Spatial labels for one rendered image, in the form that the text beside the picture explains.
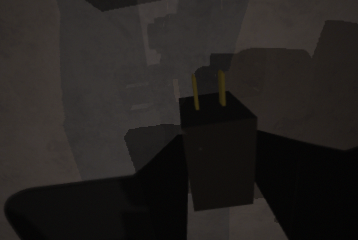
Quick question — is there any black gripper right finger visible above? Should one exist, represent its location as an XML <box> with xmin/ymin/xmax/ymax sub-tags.
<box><xmin>254</xmin><ymin>130</ymin><xmax>358</xmax><ymax>240</ymax></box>

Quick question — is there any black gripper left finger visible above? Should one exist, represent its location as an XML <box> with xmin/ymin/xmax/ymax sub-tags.
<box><xmin>4</xmin><ymin>134</ymin><xmax>188</xmax><ymax>240</ymax></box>

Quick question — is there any black two-prong plug charger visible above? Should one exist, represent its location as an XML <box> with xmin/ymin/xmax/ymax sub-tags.
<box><xmin>179</xmin><ymin>69</ymin><xmax>258</xmax><ymax>211</ymax></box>

